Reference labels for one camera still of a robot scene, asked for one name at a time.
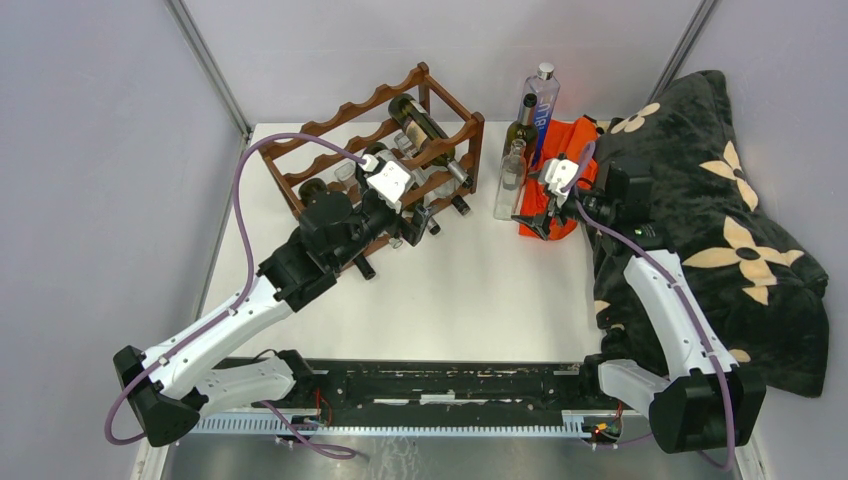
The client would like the clear square bottle black cap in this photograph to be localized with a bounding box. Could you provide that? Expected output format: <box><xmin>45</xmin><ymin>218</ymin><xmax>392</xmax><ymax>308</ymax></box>
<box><xmin>393</xmin><ymin>132</ymin><xmax>471</xmax><ymax>216</ymax></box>

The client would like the tall clear glass bottle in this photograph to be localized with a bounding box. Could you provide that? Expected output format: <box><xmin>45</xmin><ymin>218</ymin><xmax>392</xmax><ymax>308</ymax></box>
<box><xmin>334</xmin><ymin>162</ymin><xmax>403</xmax><ymax>249</ymax></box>

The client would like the small clear glass bottle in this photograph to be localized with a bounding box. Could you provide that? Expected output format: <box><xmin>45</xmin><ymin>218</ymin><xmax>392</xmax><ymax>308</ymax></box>
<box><xmin>493</xmin><ymin>139</ymin><xmax>526</xmax><ymax>221</ymax></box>

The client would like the dark green wine bottle labelled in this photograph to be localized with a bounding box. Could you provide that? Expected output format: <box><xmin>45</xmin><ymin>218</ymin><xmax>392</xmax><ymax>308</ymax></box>
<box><xmin>298</xmin><ymin>178</ymin><xmax>376</xmax><ymax>280</ymax></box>

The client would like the dark wine bottle silver neck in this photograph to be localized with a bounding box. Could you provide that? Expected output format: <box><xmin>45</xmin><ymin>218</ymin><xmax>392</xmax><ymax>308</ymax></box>
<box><xmin>502</xmin><ymin>93</ymin><xmax>539</xmax><ymax>164</ymax></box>

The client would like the dark wine bottle brown label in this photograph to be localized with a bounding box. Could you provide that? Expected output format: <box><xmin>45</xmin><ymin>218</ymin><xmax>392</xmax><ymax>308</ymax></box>
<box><xmin>388</xmin><ymin>93</ymin><xmax>474</xmax><ymax>189</ymax></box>

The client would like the blue square glass bottle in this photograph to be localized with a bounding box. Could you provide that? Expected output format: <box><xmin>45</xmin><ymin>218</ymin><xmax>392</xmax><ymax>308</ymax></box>
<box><xmin>523</xmin><ymin>62</ymin><xmax>560</xmax><ymax>167</ymax></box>

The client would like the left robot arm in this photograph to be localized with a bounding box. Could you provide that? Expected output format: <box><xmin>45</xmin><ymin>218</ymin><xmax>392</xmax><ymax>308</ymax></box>
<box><xmin>113</xmin><ymin>190</ymin><xmax>432</xmax><ymax>447</ymax></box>

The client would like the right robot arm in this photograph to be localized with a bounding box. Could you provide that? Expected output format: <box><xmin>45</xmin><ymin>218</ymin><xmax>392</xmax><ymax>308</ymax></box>
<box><xmin>514</xmin><ymin>152</ymin><xmax>766</xmax><ymax>455</ymax></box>

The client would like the brown wooden wine rack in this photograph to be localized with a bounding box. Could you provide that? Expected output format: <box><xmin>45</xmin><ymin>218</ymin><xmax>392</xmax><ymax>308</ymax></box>
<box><xmin>256</xmin><ymin>62</ymin><xmax>486</xmax><ymax>266</ymax></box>

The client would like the orange cloth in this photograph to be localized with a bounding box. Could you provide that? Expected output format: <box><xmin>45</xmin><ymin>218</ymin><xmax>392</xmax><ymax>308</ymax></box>
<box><xmin>519</xmin><ymin>116</ymin><xmax>599</xmax><ymax>241</ymax></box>

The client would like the black floral blanket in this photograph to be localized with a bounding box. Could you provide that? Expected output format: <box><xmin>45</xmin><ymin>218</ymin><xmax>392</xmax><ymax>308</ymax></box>
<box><xmin>594</xmin><ymin>70</ymin><xmax>829</xmax><ymax>398</ymax></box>

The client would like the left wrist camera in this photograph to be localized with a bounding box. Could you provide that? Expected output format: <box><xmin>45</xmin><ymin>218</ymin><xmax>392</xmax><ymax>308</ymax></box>
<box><xmin>362</xmin><ymin>154</ymin><xmax>413</xmax><ymax>211</ymax></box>

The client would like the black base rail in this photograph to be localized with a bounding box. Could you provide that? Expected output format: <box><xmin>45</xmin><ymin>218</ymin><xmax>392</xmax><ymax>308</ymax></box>
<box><xmin>218</xmin><ymin>356</ymin><xmax>624</xmax><ymax>439</ymax></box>

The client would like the right aluminium corner post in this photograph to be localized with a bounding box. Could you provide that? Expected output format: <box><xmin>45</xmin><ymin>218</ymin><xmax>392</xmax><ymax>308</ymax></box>
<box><xmin>647</xmin><ymin>0</ymin><xmax>720</xmax><ymax>103</ymax></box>

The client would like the aluminium corner post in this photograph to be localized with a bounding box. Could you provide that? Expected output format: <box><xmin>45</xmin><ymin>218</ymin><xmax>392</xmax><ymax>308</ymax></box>
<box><xmin>647</xmin><ymin>0</ymin><xmax>720</xmax><ymax>103</ymax></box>
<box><xmin>164</xmin><ymin>0</ymin><xmax>253</xmax><ymax>140</ymax></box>

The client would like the left aluminium corner post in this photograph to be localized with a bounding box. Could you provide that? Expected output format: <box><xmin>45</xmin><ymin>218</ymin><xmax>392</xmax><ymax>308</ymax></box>
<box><xmin>164</xmin><ymin>0</ymin><xmax>253</xmax><ymax>140</ymax></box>

